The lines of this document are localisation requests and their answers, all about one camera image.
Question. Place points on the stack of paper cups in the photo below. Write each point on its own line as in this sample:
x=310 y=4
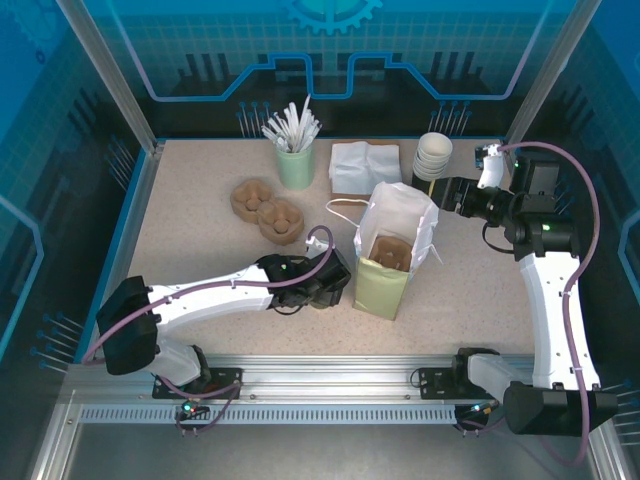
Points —
x=434 y=150

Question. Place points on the small LED circuit board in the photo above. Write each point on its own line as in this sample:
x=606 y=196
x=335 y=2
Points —
x=479 y=409
x=190 y=410

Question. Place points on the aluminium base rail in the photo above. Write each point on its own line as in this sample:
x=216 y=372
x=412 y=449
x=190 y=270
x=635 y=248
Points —
x=325 y=372

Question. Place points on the stack of white napkins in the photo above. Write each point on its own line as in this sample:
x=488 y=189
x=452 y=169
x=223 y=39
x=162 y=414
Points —
x=387 y=145
x=360 y=167

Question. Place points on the stack of pulp cup carriers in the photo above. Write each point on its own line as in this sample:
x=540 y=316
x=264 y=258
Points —
x=265 y=212

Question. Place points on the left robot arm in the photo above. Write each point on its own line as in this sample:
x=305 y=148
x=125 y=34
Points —
x=210 y=300

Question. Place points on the brown pulp cup carrier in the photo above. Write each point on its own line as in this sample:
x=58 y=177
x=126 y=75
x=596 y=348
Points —
x=390 y=255

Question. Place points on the green and white paper bag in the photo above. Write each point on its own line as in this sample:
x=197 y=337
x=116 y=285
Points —
x=380 y=295

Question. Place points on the aluminium frame post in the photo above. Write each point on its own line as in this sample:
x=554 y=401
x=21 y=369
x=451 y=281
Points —
x=107 y=75
x=552 y=75

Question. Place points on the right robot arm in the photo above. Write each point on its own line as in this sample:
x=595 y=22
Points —
x=555 y=310

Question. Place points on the green straw holder cup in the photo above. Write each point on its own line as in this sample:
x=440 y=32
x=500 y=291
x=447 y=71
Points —
x=296 y=167

